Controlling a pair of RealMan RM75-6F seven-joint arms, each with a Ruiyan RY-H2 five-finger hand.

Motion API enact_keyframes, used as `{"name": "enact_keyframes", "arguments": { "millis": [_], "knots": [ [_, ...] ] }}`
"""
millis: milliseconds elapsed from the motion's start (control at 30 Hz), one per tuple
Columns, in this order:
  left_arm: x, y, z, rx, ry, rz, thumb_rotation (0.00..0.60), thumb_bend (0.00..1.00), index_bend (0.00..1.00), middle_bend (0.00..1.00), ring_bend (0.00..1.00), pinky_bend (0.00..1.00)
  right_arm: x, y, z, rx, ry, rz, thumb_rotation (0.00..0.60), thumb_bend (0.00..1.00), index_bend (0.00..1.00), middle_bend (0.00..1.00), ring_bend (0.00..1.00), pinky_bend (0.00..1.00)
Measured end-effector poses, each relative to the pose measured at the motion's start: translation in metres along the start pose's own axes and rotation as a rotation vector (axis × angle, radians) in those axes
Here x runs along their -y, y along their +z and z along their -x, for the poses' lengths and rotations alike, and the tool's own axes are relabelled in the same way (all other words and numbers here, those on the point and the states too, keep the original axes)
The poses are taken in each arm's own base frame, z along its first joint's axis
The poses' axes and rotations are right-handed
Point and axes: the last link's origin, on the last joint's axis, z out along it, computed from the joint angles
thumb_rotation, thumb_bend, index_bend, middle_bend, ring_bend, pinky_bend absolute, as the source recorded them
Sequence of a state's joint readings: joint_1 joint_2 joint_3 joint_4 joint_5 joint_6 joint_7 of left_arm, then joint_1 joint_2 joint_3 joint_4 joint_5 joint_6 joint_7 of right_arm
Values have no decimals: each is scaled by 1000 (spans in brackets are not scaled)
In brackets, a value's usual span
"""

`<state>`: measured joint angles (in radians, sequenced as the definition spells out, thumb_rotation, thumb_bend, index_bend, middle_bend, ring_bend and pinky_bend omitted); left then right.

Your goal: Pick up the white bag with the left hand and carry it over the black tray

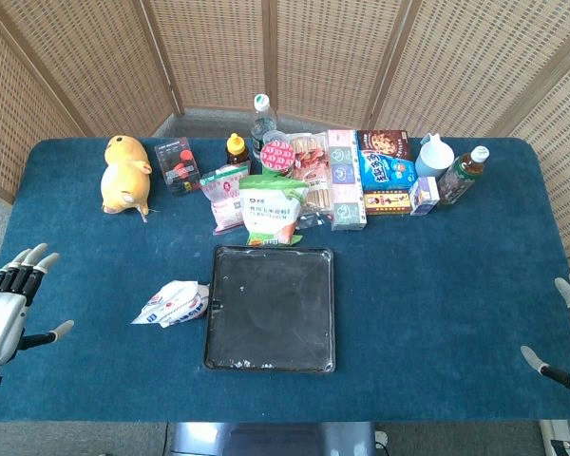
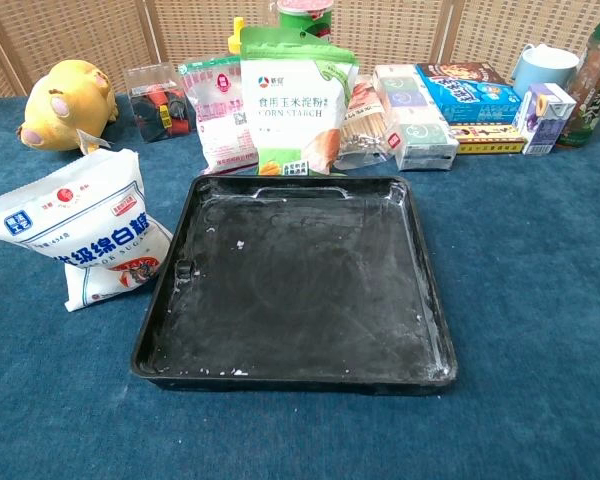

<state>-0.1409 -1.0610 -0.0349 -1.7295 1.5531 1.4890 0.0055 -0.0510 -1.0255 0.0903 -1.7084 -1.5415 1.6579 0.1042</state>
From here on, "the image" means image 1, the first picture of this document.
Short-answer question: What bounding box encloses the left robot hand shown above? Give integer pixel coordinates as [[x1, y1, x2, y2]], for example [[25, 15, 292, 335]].
[[0, 242, 75, 367]]

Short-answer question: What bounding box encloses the white snack packet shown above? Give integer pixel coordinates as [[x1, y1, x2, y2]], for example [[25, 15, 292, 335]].
[[131, 279, 212, 330]]

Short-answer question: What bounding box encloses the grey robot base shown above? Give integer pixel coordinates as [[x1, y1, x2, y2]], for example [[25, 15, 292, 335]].
[[164, 421, 377, 456]]

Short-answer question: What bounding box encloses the blue carpet table cover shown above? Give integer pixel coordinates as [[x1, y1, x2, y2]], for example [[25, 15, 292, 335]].
[[0, 136, 570, 424]]

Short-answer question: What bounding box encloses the yellow plush toy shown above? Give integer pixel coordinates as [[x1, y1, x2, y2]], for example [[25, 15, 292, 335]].
[[99, 134, 154, 218]]

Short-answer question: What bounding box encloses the green tea bottle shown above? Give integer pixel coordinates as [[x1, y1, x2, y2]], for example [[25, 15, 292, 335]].
[[437, 144, 492, 207]]

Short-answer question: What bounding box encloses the small purple white carton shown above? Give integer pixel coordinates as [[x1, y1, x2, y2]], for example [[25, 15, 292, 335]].
[[408, 176, 442, 218]]

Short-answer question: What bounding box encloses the clear box with black-red parts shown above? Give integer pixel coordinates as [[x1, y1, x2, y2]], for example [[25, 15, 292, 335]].
[[152, 137, 202, 198]]

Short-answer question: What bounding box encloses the light blue mug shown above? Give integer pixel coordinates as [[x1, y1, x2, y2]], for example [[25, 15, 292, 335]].
[[413, 132, 456, 180]]

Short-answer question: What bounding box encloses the yellow and red flat box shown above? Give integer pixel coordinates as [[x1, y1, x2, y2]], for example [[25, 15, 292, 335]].
[[362, 188, 415, 217]]

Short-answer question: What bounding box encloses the pink and white powder bag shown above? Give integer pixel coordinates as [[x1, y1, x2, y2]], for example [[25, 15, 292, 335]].
[[199, 163, 252, 237]]

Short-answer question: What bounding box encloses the black baking tray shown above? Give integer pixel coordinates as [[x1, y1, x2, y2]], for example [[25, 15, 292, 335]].
[[203, 244, 337, 374]]

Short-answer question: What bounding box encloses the blue cookie box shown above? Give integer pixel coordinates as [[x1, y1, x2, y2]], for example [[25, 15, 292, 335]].
[[356, 128, 419, 192]]

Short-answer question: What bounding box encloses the honey bottle with yellow cap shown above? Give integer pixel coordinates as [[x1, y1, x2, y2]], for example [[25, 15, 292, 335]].
[[224, 132, 252, 168]]

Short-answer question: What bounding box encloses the corn starch bag, green top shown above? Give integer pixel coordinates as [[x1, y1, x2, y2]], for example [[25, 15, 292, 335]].
[[237, 173, 311, 248]]

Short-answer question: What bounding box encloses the pastel tissue pack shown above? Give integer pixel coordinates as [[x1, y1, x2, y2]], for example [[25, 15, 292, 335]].
[[326, 128, 369, 232]]

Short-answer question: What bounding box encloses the clear water bottle, white cap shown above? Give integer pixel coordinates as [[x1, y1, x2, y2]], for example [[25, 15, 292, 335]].
[[250, 93, 279, 161]]

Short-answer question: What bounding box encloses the clear biscuit stick packet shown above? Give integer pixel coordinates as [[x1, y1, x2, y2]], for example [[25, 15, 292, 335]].
[[287, 132, 334, 230]]

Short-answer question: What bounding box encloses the woven wooden folding screen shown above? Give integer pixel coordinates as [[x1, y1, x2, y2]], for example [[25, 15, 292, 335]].
[[0, 0, 570, 281]]

